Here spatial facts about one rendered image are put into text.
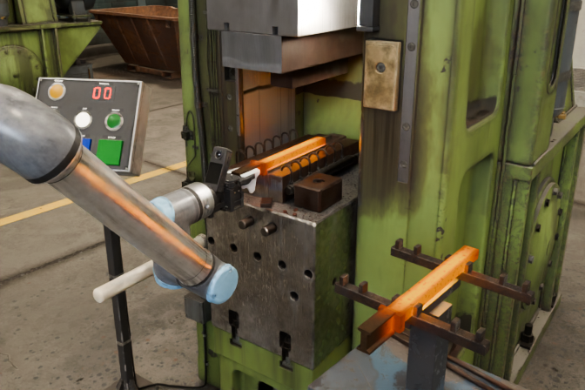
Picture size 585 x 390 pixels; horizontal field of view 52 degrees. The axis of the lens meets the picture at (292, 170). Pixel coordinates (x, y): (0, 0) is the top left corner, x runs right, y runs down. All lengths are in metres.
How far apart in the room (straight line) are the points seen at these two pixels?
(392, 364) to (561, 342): 1.55
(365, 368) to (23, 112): 0.89
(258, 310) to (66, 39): 5.31
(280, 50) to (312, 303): 0.67
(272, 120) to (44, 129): 1.09
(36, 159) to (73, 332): 1.93
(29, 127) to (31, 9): 5.44
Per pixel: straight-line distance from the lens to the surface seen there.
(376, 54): 1.53
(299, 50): 1.60
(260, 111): 1.92
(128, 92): 1.88
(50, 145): 1.00
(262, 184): 1.66
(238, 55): 1.62
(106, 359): 2.68
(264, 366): 1.88
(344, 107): 2.02
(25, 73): 6.35
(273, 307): 1.73
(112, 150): 1.84
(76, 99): 1.94
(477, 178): 1.92
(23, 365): 2.76
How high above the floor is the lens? 1.55
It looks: 20 degrees down
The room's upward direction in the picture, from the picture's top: straight up
